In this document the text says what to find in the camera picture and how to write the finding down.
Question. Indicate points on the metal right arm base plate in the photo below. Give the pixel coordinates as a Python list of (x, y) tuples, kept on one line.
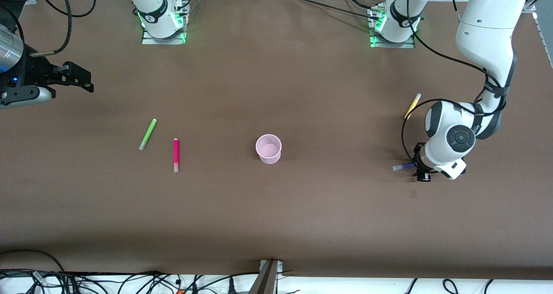
[(164, 40)]

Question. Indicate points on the pink pen holder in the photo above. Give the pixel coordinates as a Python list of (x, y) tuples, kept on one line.
[(268, 149)]

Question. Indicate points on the green pen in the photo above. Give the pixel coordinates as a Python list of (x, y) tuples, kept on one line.
[(147, 134)]

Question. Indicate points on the purple pen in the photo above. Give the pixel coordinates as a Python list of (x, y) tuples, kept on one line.
[(404, 166)]

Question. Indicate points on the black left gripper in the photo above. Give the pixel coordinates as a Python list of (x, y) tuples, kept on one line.
[(419, 160)]

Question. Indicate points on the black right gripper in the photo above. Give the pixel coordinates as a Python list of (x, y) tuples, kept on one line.
[(38, 74)]

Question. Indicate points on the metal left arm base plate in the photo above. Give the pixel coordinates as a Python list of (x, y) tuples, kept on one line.
[(391, 45)]

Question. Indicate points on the yellow pen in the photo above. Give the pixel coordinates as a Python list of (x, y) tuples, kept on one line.
[(413, 103)]

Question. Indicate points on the aluminium profile bracket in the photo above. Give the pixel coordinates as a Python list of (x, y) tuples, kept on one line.
[(265, 279)]

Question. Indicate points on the pink pen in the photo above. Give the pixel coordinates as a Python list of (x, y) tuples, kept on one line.
[(176, 154)]

